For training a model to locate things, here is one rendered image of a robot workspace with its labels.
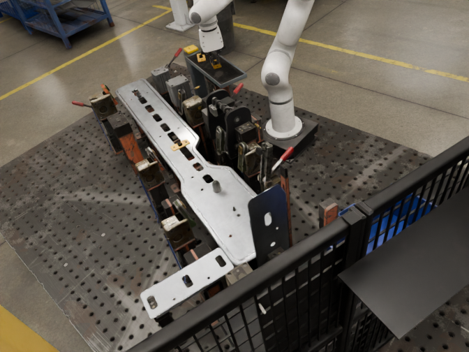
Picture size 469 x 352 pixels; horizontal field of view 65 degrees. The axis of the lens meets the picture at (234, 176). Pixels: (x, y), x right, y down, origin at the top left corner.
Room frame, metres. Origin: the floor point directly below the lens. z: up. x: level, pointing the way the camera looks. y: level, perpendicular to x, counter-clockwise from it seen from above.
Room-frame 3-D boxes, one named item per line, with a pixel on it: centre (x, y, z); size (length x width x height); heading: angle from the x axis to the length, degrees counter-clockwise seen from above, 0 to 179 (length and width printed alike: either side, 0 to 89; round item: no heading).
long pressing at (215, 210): (1.31, 0.22, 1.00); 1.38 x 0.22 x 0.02; 23
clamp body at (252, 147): (1.10, -0.08, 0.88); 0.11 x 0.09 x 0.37; 113
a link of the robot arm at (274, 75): (1.51, -0.28, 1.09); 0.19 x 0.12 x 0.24; 157
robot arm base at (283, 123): (1.54, -0.30, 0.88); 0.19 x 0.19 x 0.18
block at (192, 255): (0.72, 0.17, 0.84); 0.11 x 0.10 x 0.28; 113
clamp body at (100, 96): (1.76, 0.61, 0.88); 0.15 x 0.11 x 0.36; 113
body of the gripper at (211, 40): (1.65, -0.02, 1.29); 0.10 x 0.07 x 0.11; 98
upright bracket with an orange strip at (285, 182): (0.83, -0.16, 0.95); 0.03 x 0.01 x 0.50; 23
